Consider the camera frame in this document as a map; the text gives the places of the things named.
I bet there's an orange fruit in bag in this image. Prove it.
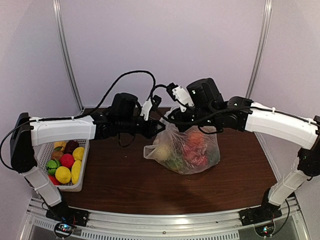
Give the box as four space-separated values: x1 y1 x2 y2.
188 131 204 145

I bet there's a yellow fruit front right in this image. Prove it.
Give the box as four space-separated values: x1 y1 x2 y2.
71 160 82 185

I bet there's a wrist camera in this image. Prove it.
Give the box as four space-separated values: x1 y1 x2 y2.
166 83 194 113
140 95 162 121

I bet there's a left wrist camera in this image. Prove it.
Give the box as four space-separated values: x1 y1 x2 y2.
140 95 162 121

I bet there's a yellow fruit front centre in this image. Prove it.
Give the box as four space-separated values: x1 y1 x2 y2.
55 166 71 184

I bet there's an orange red fruit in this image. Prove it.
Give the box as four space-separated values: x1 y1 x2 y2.
48 175 61 186

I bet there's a yellow green fruit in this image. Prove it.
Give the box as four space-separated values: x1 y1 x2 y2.
166 157 184 171

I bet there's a left black cable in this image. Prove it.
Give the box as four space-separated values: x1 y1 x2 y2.
0 70 157 171

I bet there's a green round fruit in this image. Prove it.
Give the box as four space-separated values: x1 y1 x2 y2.
46 159 61 176

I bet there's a brown fruit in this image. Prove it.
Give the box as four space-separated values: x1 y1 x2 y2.
50 150 64 161

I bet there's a dark purple fruit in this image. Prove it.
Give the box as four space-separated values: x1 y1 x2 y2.
64 140 80 154

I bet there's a yellow fruit back right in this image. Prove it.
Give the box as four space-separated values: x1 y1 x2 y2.
72 146 85 161

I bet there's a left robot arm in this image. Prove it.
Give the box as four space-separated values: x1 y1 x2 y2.
10 93 165 222

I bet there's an aluminium front rail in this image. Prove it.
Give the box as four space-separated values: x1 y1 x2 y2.
17 197 311 240

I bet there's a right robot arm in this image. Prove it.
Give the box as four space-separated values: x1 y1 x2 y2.
166 78 320 221

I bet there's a pale fruit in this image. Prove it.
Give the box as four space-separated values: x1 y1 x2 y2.
153 143 172 162

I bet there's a red round fruit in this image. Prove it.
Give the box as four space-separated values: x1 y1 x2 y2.
59 153 75 169

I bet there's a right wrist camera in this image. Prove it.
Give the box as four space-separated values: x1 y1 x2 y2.
166 83 194 113

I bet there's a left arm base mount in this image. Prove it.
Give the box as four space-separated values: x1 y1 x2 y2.
45 199 89 227

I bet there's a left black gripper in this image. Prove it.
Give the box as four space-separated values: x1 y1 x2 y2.
117 115 166 139

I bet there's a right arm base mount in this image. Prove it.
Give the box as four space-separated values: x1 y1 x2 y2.
238 188 282 226

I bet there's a clear plastic bag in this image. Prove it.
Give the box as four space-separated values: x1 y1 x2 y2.
143 118 221 175

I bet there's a yellow fruit with leaf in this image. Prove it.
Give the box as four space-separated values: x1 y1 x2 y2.
53 141 67 152

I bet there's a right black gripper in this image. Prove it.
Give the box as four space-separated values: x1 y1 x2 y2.
167 106 218 133

